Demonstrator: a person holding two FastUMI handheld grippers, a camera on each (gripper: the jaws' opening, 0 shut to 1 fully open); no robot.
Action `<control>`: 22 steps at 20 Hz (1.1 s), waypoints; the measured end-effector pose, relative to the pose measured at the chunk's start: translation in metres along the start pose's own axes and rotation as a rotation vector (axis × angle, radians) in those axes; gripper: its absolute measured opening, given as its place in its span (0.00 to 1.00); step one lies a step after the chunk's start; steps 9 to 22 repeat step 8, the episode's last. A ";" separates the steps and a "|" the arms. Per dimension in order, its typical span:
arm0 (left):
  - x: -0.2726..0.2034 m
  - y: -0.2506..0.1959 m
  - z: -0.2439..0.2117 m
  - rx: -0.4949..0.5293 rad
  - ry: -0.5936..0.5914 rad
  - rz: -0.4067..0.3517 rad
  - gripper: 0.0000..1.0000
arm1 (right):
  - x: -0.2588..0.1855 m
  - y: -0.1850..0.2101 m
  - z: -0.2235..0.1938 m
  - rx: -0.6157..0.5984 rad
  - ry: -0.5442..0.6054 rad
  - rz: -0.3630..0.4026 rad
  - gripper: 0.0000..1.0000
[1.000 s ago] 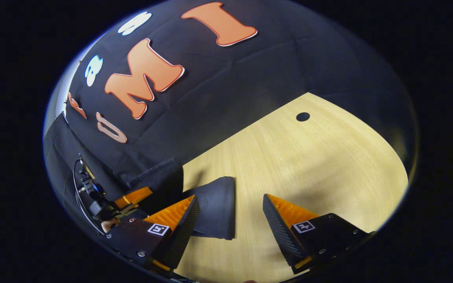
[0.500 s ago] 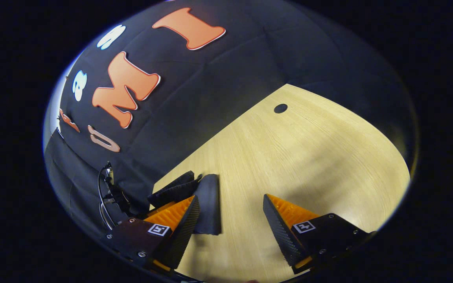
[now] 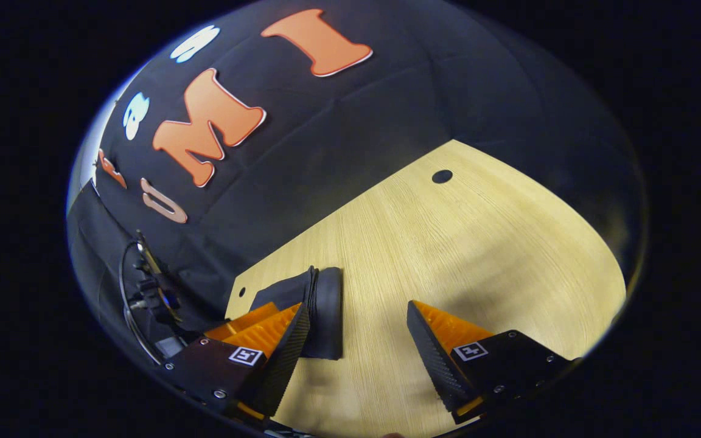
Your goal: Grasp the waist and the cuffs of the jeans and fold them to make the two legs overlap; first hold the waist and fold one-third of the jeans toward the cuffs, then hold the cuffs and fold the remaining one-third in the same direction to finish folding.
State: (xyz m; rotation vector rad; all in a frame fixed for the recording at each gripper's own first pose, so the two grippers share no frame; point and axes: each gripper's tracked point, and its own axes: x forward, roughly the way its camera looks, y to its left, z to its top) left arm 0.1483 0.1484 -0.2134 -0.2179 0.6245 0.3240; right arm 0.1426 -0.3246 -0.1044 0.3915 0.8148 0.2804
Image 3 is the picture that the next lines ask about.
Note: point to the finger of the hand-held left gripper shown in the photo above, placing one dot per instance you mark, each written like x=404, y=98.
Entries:
x=244, y=319

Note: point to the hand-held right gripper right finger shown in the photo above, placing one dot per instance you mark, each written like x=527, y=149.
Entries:
x=435, y=365

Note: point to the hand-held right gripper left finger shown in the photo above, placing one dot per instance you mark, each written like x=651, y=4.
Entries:
x=283, y=359

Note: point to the dark denim jeans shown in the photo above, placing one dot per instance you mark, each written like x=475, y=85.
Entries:
x=326, y=316

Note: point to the black backdrop cloth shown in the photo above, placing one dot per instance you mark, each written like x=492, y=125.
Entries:
x=356, y=152

